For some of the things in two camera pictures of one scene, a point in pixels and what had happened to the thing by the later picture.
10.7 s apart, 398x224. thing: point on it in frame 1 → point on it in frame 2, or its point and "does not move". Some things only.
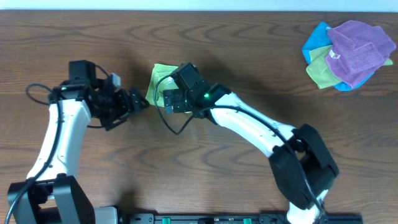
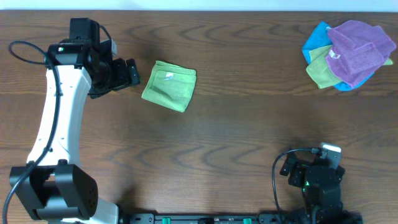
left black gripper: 121,103 → 123,74
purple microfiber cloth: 357,51 does not move
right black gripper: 173,100 → 296,171
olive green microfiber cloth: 319,71 does not move
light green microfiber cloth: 161,80 does not move
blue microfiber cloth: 320,38 does not move
